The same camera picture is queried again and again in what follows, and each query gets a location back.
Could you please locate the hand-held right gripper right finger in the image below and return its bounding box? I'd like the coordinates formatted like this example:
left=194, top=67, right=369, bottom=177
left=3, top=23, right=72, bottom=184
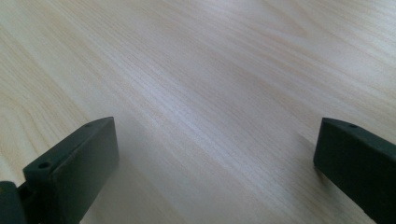
left=312, top=117, right=396, bottom=224

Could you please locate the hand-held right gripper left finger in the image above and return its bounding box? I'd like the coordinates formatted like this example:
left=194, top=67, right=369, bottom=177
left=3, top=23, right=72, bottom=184
left=22, top=116, right=120, bottom=224

